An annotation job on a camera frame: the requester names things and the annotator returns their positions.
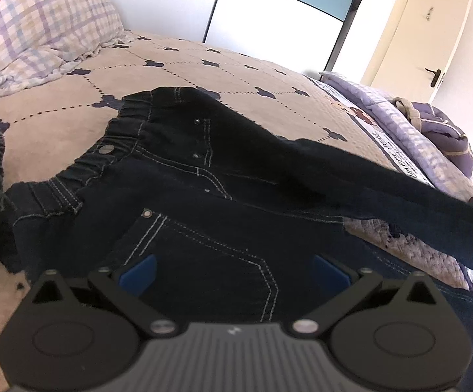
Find dark blue jeans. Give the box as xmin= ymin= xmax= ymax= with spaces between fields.
xmin=6 ymin=86 xmax=473 ymax=392

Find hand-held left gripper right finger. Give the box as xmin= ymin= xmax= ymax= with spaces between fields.
xmin=287 ymin=253 xmax=443 ymax=335

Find plaid pillow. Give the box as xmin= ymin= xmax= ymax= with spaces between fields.
xmin=0 ymin=0 xmax=133 ymax=99

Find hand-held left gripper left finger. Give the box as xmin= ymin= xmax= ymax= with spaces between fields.
xmin=26 ymin=253 xmax=180 ymax=335

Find white and teal wardrobe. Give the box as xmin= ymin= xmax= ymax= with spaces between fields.
xmin=103 ymin=0 xmax=373 ymax=74

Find cream door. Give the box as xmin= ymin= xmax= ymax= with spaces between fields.
xmin=361 ymin=0 xmax=471 ymax=105

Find purple checked quilt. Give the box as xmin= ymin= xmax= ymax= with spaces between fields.
xmin=318 ymin=71 xmax=473 ymax=201

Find black door handle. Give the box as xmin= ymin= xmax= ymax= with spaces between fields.
xmin=424 ymin=66 xmax=445 ymax=88

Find purple garment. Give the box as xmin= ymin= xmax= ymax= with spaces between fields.
xmin=389 ymin=97 xmax=473 ymax=178

